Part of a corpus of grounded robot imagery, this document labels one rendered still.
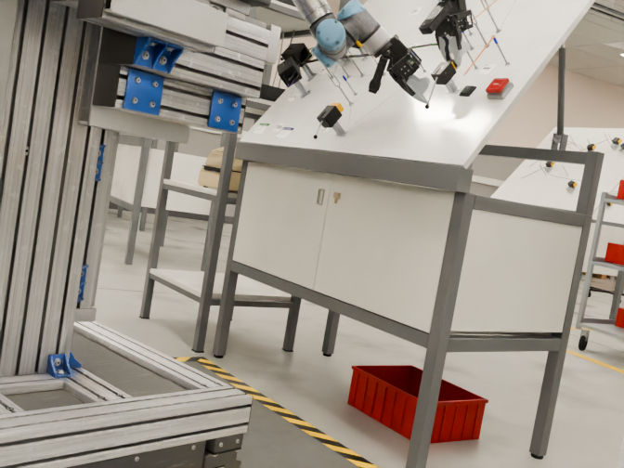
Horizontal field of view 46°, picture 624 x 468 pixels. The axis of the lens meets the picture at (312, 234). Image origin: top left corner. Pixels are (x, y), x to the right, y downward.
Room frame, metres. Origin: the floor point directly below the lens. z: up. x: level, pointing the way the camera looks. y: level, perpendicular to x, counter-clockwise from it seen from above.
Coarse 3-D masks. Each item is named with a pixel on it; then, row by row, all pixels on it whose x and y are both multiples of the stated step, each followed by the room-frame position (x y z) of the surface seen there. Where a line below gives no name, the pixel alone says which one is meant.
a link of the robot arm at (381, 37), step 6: (378, 30) 2.09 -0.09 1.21; (384, 30) 2.11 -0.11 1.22; (372, 36) 2.08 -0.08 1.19; (378, 36) 2.09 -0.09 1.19; (384, 36) 2.09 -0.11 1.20; (366, 42) 2.10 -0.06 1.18; (372, 42) 2.09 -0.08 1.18; (378, 42) 2.09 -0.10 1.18; (384, 42) 2.09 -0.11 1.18; (366, 48) 2.12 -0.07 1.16; (372, 48) 2.10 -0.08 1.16; (378, 48) 2.09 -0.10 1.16
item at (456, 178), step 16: (240, 144) 2.84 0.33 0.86; (256, 144) 2.75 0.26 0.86; (256, 160) 2.73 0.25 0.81; (272, 160) 2.65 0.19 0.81; (288, 160) 2.57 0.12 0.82; (304, 160) 2.49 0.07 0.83; (320, 160) 2.41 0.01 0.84; (336, 160) 2.35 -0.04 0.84; (352, 160) 2.28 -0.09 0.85; (368, 160) 2.22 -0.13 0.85; (384, 160) 2.16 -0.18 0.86; (400, 160) 2.11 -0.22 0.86; (368, 176) 2.21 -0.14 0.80; (384, 176) 2.15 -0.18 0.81; (400, 176) 2.10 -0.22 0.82; (416, 176) 2.05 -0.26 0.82; (432, 176) 2.00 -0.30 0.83; (448, 176) 1.95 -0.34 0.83; (464, 176) 1.94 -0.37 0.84
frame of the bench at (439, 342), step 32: (576, 224) 2.26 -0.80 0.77; (448, 256) 1.96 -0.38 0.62; (224, 288) 2.88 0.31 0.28; (288, 288) 2.53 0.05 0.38; (448, 288) 1.95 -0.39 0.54; (576, 288) 2.30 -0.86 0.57; (224, 320) 2.87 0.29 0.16; (384, 320) 2.12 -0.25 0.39; (448, 320) 1.96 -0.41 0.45; (224, 352) 2.88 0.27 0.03; (448, 352) 1.98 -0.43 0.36; (544, 384) 2.31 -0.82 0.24; (416, 416) 1.97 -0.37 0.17; (544, 416) 2.29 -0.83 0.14; (416, 448) 1.96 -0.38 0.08; (544, 448) 2.30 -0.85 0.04
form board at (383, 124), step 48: (384, 0) 3.07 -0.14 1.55; (432, 0) 2.80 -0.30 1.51; (528, 0) 2.38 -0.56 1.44; (576, 0) 2.21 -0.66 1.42; (432, 48) 2.51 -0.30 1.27; (480, 48) 2.33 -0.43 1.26; (528, 48) 2.17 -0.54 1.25; (288, 96) 2.92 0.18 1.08; (336, 96) 2.67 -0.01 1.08; (384, 96) 2.46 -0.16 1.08; (432, 96) 2.28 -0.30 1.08; (480, 96) 2.13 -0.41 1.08; (288, 144) 2.61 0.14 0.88; (336, 144) 2.40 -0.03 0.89; (384, 144) 2.23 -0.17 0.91; (432, 144) 2.08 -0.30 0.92; (480, 144) 1.96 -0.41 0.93
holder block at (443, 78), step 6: (438, 66) 2.20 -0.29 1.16; (444, 66) 2.18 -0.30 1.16; (450, 66) 2.18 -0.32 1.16; (432, 72) 2.19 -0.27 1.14; (438, 72) 2.17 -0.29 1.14; (444, 72) 2.17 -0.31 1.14; (450, 72) 2.18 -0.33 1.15; (438, 78) 2.18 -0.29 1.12; (444, 78) 2.17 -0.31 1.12; (450, 78) 2.19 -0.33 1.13
